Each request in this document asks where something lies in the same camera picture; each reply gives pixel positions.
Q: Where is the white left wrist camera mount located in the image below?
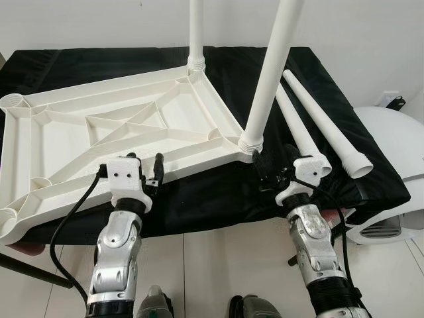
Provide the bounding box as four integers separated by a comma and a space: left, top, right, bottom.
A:
106, 157, 153, 214

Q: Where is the grey right robot foot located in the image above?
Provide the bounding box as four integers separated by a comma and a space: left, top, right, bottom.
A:
229, 295, 282, 318

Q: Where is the black padded bed cover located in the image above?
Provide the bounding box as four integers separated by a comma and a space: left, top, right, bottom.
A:
0, 46, 413, 246

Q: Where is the white plastic table top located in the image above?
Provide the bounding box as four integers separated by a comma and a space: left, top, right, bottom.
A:
0, 65, 256, 246

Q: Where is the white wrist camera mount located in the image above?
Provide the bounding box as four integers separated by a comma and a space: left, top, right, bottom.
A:
106, 157, 153, 214
274, 154, 330, 207

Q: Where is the white dome appliance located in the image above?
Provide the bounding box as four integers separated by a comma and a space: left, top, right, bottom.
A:
348, 106, 424, 246

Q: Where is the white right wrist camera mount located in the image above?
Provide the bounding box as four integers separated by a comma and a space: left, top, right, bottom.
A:
274, 154, 330, 207

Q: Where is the grey left robot foot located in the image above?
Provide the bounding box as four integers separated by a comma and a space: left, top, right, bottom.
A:
138, 285, 174, 318

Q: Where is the wall socket black plug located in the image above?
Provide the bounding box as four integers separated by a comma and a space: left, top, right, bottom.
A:
381, 93, 406, 112

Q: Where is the grey robot foot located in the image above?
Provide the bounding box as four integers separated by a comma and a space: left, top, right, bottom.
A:
138, 285, 174, 318
229, 295, 282, 318

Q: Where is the white plastic table leg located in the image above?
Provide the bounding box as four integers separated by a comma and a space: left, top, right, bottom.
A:
274, 83, 332, 178
282, 70, 375, 180
237, 0, 305, 156
187, 0, 207, 72

